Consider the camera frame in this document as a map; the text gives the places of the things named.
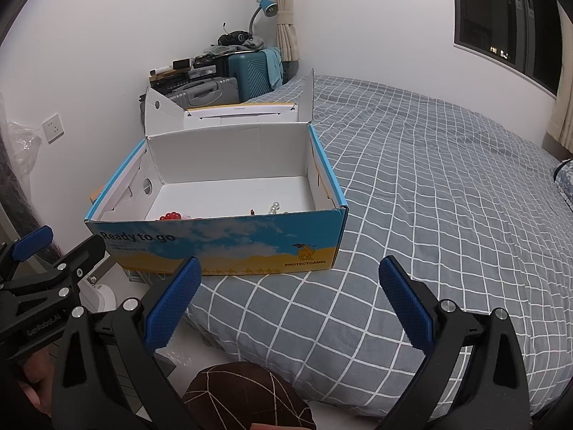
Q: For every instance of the beige curtain beside window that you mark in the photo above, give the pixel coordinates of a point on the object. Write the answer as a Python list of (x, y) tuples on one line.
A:
[(562, 121)]

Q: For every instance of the cluttered wooden rack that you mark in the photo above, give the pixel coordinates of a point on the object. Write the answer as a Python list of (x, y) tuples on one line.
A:
[(183, 69)]

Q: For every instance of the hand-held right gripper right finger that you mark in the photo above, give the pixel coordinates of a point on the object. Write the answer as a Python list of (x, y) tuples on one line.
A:
[(405, 304)]

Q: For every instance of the blue white patterned pillow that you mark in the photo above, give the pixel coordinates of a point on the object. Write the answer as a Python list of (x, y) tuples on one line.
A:
[(565, 183)]

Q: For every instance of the dark clutter pile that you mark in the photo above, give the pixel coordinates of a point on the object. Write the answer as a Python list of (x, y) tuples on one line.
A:
[(232, 40)]

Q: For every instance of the white wall outlet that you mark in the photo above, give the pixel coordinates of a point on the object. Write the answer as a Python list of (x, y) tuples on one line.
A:
[(53, 127)]

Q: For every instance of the grey checked bed sheet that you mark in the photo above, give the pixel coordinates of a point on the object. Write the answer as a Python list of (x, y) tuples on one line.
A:
[(425, 188)]

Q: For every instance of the light blue cloth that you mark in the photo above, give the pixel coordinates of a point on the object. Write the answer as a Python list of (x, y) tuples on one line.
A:
[(274, 65)]

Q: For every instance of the black plastic-wrapped roll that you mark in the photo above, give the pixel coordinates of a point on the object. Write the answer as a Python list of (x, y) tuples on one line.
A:
[(13, 188)]

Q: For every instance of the grey suitcase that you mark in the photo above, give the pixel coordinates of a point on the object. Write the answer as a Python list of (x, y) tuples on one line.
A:
[(201, 92)]

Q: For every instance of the person's left hand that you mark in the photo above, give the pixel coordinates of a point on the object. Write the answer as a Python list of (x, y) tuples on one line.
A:
[(38, 374)]

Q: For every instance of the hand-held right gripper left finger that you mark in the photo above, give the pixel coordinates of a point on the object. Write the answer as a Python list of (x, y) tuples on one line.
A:
[(174, 309)]

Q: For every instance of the white plastic floor object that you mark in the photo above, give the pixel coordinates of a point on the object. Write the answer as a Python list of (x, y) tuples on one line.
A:
[(103, 298)]

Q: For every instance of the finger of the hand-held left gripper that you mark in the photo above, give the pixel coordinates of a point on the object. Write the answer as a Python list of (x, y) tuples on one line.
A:
[(83, 253), (31, 242)]

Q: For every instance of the blue gooseneck desk lamp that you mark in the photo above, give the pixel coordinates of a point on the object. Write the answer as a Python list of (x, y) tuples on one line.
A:
[(268, 6)]

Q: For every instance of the blue yellow cardboard box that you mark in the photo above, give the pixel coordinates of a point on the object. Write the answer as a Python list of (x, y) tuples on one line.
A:
[(224, 242)]

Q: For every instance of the brown patterned cushion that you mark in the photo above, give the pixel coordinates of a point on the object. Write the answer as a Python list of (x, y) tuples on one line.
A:
[(241, 394)]

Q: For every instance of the beige curtain beside suitcase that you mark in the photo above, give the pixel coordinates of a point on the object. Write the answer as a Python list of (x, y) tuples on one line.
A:
[(286, 31)]

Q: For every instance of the teal suitcase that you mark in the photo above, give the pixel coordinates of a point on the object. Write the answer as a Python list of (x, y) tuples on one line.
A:
[(248, 74)]

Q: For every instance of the dark window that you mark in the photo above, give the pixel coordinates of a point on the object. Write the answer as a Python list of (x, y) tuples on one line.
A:
[(492, 9)]

